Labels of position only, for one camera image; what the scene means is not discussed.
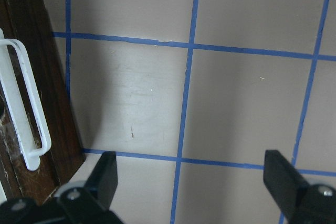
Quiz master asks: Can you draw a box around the white drawer handle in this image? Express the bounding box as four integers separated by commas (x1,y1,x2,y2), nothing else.
1,32,52,171

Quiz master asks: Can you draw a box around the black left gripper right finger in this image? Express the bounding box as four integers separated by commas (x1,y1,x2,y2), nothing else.
263,150,335,223

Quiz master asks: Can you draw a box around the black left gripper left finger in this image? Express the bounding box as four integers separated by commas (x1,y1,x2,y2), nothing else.
53,152,118,223

